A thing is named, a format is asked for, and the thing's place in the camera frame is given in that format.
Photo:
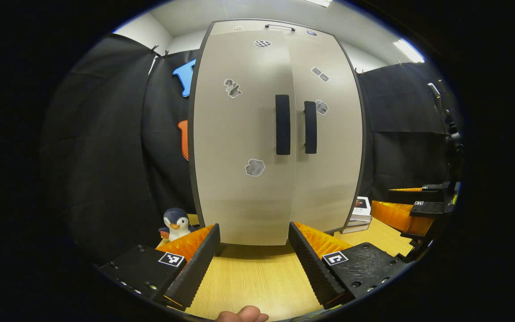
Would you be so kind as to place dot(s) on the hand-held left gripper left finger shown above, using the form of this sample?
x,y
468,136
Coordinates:
x,y
197,268

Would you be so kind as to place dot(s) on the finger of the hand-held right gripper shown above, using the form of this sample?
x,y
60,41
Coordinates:
x,y
427,209
418,196

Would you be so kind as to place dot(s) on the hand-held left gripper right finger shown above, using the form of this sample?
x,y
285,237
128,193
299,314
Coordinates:
x,y
311,268

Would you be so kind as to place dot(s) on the white shoe cabinet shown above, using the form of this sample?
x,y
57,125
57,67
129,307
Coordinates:
x,y
226,27

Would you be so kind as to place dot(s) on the plush penguin toy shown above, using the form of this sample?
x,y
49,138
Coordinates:
x,y
176,221

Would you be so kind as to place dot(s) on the thin white book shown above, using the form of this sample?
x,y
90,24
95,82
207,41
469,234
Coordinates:
x,y
356,226

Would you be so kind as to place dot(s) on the black backdrop cloth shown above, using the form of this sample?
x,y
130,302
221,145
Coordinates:
x,y
105,156

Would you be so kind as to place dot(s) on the ceiling light panel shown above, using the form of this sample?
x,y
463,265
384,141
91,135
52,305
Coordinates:
x,y
408,50
318,2

